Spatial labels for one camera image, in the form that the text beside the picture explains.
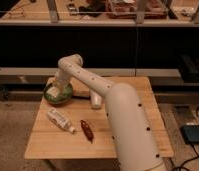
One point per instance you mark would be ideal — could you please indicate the green ceramic bowl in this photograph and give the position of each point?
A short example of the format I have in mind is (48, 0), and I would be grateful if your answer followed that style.
(62, 97)

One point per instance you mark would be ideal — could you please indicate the white sponge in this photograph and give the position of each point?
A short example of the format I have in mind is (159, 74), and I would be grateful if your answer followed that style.
(53, 91)

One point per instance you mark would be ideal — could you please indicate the brown wooden block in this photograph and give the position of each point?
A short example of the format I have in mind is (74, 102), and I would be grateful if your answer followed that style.
(81, 95)

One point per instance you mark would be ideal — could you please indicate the white lotion tube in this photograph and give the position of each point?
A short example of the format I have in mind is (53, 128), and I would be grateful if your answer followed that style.
(60, 120)

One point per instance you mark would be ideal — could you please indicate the wooden table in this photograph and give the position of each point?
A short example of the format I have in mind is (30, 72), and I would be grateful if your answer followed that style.
(47, 141)

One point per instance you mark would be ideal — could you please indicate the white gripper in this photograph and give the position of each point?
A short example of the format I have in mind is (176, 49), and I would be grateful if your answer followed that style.
(60, 85)

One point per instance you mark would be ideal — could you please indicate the cluttered tray on shelf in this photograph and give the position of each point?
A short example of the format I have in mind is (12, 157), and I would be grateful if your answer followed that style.
(128, 9)

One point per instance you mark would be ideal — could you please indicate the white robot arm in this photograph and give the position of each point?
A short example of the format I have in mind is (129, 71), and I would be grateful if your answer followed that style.
(135, 145)

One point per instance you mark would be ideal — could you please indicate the metal shelf rack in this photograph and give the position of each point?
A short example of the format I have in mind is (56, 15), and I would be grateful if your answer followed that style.
(34, 34)

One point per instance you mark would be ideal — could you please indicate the white plastic cup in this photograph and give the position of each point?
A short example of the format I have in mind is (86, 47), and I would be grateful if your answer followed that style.
(96, 100)

